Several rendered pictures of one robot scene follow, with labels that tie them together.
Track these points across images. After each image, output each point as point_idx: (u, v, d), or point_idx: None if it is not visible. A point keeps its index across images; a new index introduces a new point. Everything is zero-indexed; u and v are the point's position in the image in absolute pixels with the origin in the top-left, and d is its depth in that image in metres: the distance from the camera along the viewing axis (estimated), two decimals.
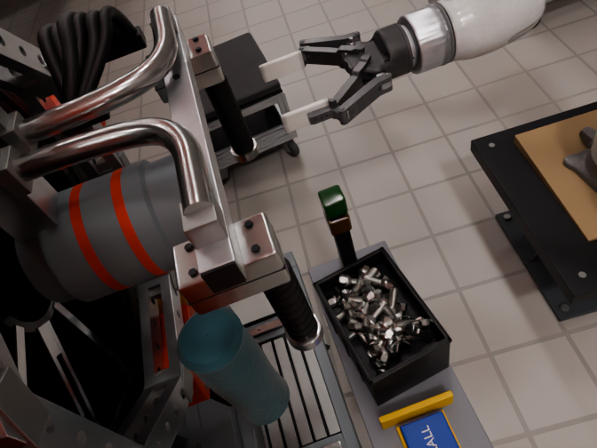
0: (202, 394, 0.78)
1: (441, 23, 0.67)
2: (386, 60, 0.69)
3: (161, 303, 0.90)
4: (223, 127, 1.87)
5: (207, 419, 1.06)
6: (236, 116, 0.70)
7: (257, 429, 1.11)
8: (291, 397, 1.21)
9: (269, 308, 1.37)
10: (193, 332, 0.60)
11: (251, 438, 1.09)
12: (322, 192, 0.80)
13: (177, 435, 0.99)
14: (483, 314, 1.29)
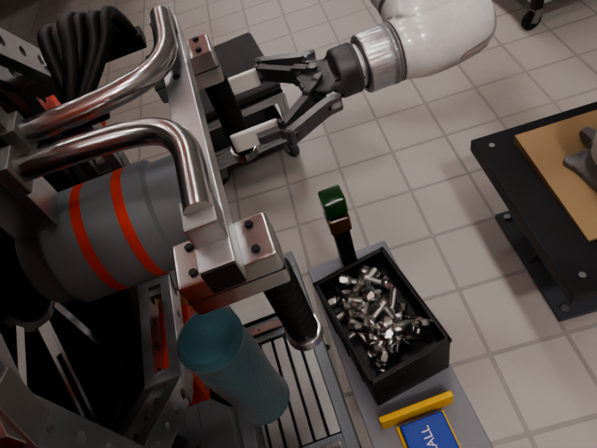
0: (202, 394, 0.78)
1: (390, 43, 0.67)
2: (338, 80, 0.69)
3: (161, 303, 0.90)
4: (223, 127, 1.87)
5: (207, 419, 1.06)
6: (236, 116, 0.70)
7: (257, 429, 1.11)
8: (291, 397, 1.21)
9: (269, 308, 1.37)
10: (193, 332, 0.60)
11: (251, 438, 1.09)
12: (322, 192, 0.80)
13: (177, 435, 0.99)
14: (483, 314, 1.29)
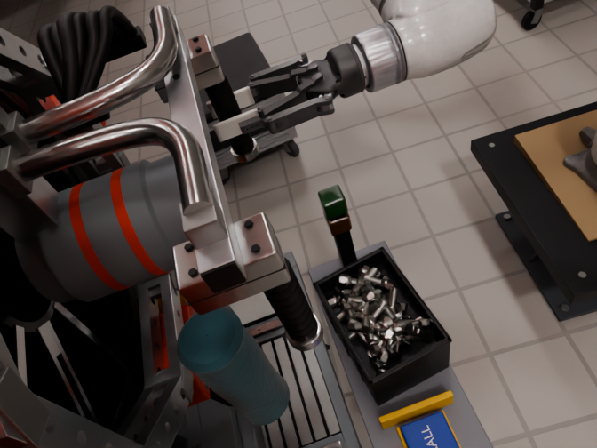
0: (202, 394, 0.78)
1: (391, 44, 0.67)
2: (338, 80, 0.69)
3: (161, 303, 0.90)
4: None
5: (207, 419, 1.06)
6: (236, 116, 0.70)
7: (257, 429, 1.11)
8: (291, 397, 1.21)
9: (269, 308, 1.37)
10: (193, 332, 0.60)
11: (251, 438, 1.09)
12: (322, 192, 0.80)
13: (177, 435, 0.99)
14: (483, 314, 1.29)
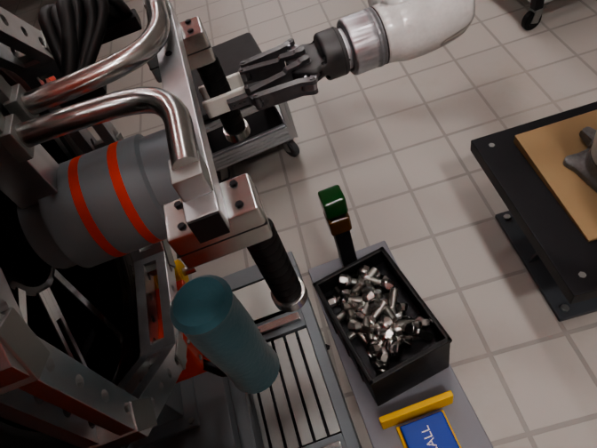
0: (196, 364, 0.82)
1: (373, 27, 0.70)
2: (324, 62, 0.72)
3: (156, 281, 0.94)
4: (223, 127, 1.87)
5: (202, 396, 1.10)
6: None
7: (256, 430, 1.11)
8: (291, 397, 1.21)
9: (269, 308, 1.37)
10: (185, 298, 0.64)
11: (250, 439, 1.09)
12: (322, 192, 0.80)
13: (172, 410, 1.03)
14: (483, 314, 1.29)
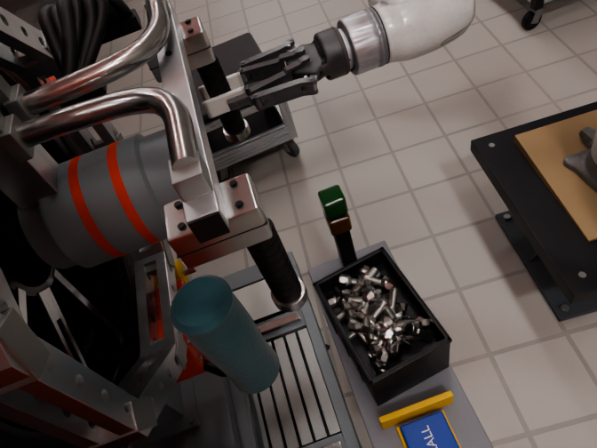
0: (196, 364, 0.82)
1: (374, 27, 0.70)
2: (324, 62, 0.72)
3: (156, 281, 0.94)
4: (223, 127, 1.87)
5: (202, 396, 1.10)
6: None
7: (256, 430, 1.11)
8: (291, 397, 1.21)
9: (269, 308, 1.37)
10: (185, 298, 0.64)
11: (250, 439, 1.09)
12: (322, 192, 0.80)
13: (172, 410, 1.03)
14: (483, 314, 1.29)
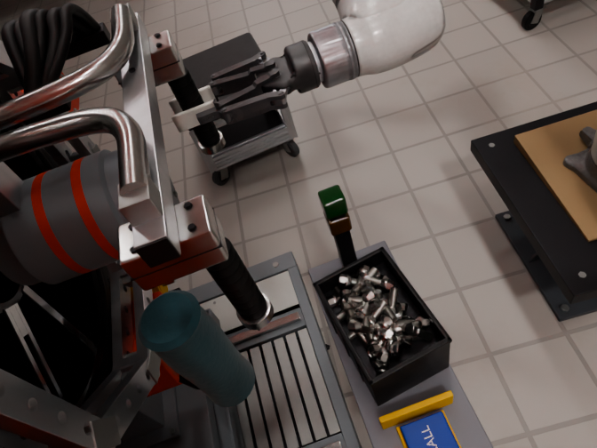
0: (171, 377, 0.81)
1: (342, 41, 0.70)
2: (293, 76, 0.72)
3: None
4: (223, 127, 1.87)
5: (184, 405, 1.09)
6: None
7: (237, 437, 1.11)
8: (291, 397, 1.21)
9: None
10: (153, 314, 0.63)
11: (232, 446, 1.09)
12: (322, 192, 0.80)
13: (153, 420, 1.02)
14: (483, 314, 1.29)
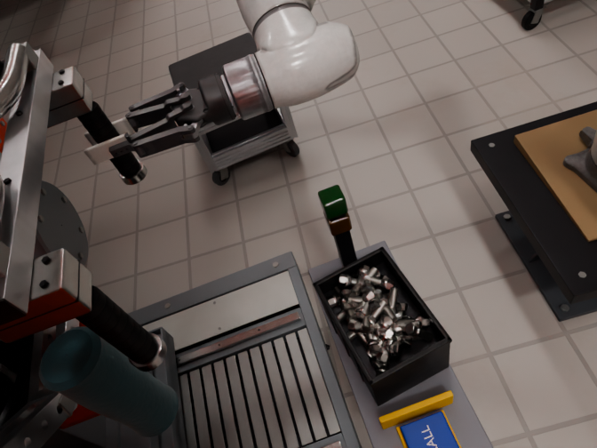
0: None
1: (252, 75, 0.70)
2: (206, 109, 0.72)
3: None
4: (223, 127, 1.87)
5: (126, 428, 1.09)
6: None
7: None
8: (291, 397, 1.21)
9: (269, 308, 1.37)
10: (54, 352, 0.63)
11: None
12: (322, 192, 0.80)
13: (91, 444, 1.02)
14: (483, 314, 1.29)
